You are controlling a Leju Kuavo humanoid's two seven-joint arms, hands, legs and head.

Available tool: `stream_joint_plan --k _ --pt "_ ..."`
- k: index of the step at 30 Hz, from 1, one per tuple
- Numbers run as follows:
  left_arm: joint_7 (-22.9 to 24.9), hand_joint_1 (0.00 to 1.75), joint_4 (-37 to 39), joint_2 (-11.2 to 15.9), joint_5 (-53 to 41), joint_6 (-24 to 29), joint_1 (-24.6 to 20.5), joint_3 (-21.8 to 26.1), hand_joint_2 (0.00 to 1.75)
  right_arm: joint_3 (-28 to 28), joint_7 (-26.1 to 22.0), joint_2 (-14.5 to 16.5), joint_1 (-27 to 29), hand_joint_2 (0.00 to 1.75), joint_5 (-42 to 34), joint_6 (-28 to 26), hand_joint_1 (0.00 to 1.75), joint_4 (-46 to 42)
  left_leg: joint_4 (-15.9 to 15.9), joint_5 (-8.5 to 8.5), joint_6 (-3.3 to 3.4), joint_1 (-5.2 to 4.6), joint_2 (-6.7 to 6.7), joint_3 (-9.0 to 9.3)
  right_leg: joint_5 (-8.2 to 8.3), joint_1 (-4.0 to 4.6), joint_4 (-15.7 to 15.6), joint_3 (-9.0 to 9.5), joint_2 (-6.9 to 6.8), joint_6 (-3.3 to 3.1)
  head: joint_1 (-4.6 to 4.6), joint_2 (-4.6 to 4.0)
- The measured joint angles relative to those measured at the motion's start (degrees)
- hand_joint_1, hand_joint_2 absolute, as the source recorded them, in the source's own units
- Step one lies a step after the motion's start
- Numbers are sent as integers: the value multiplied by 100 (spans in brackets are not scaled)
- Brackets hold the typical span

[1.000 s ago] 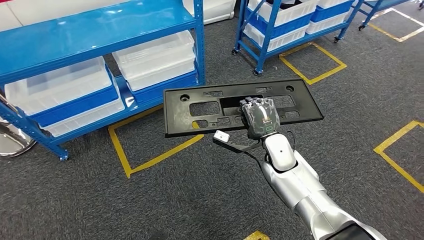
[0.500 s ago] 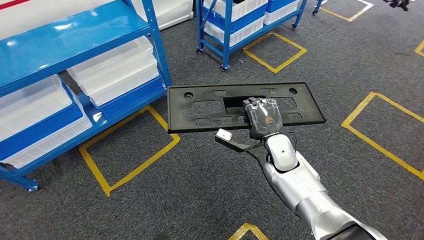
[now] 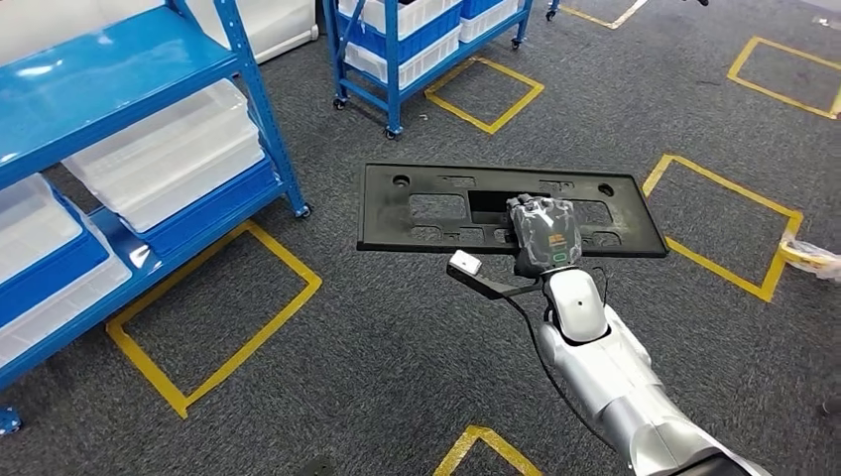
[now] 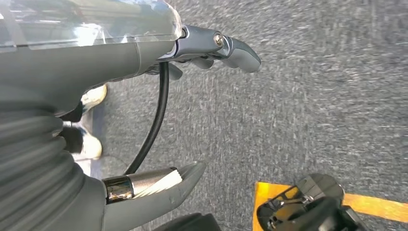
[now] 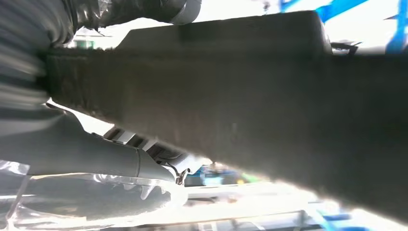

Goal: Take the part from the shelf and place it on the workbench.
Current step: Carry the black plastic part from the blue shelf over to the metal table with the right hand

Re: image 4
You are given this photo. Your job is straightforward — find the person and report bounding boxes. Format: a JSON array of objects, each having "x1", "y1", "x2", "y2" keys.
[{"x1": 59, "y1": 84, "x2": 108, "y2": 161}]

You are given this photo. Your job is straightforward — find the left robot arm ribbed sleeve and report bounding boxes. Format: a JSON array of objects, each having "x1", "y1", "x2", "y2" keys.
[{"x1": 0, "y1": 106, "x2": 106, "y2": 231}]

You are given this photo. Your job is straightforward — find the black robot leg piece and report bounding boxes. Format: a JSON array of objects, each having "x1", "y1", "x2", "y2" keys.
[{"x1": 256, "y1": 173, "x2": 367, "y2": 231}]

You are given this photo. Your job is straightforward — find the yellow floor tape rectangle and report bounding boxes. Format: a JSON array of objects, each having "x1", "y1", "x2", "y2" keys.
[{"x1": 253, "y1": 181, "x2": 408, "y2": 231}]

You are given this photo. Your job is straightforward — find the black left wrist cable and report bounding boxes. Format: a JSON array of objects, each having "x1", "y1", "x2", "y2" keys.
[{"x1": 124, "y1": 62, "x2": 170, "y2": 176}]

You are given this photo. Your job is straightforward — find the metal cable connector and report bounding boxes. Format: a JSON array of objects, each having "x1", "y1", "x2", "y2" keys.
[{"x1": 102, "y1": 167, "x2": 183, "y2": 205}]

